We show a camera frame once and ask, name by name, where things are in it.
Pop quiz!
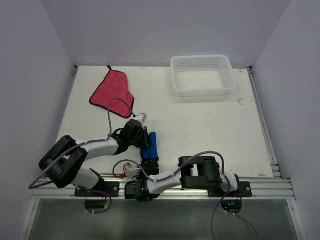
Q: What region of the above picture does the blue microfiber towel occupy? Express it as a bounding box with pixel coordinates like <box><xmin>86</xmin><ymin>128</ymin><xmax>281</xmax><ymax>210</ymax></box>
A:
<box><xmin>140</xmin><ymin>131</ymin><xmax>159</xmax><ymax>161</ymax></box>

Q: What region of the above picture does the red microfiber towel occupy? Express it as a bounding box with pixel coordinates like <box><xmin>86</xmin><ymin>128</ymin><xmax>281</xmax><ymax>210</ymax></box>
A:
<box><xmin>89</xmin><ymin>65</ymin><xmax>135</xmax><ymax>119</ymax></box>

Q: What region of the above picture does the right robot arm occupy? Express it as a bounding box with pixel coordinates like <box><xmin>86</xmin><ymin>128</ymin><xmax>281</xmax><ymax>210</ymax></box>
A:
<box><xmin>124</xmin><ymin>155</ymin><xmax>241</xmax><ymax>202</ymax></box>

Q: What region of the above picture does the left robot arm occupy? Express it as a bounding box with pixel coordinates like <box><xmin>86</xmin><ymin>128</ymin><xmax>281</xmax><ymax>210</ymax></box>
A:
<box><xmin>38</xmin><ymin>119</ymin><xmax>150</xmax><ymax>197</ymax></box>

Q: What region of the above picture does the white perforated plastic basket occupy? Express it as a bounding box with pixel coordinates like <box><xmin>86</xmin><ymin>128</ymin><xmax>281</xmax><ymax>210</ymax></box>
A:
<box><xmin>170</xmin><ymin>55</ymin><xmax>237</xmax><ymax>97</ymax></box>

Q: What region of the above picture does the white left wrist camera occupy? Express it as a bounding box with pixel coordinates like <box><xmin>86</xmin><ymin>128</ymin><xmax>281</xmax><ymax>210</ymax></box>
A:
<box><xmin>134</xmin><ymin>113</ymin><xmax>147</xmax><ymax>123</ymax></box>

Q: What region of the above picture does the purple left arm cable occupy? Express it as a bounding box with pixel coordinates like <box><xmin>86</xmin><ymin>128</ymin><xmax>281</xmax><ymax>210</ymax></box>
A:
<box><xmin>28</xmin><ymin>98</ymin><xmax>138</xmax><ymax>215</ymax></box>

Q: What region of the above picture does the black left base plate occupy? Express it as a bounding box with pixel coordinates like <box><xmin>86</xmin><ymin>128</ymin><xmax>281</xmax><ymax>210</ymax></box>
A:
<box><xmin>74</xmin><ymin>181</ymin><xmax>120</xmax><ymax>198</ymax></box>

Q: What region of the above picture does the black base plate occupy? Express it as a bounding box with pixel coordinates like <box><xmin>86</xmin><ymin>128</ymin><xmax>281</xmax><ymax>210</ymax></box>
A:
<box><xmin>207</xmin><ymin>181</ymin><xmax>253</xmax><ymax>198</ymax></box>
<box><xmin>74</xmin><ymin>181</ymin><xmax>120</xmax><ymax>198</ymax></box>

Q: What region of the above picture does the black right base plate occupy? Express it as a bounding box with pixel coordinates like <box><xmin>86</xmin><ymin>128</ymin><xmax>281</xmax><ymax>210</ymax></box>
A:
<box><xmin>207</xmin><ymin>181</ymin><xmax>253</xmax><ymax>198</ymax></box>

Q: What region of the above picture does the aluminium mounting rail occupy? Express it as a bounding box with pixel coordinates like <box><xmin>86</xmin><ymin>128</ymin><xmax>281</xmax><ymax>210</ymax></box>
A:
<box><xmin>32</xmin><ymin>178</ymin><xmax>295</xmax><ymax>200</ymax></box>

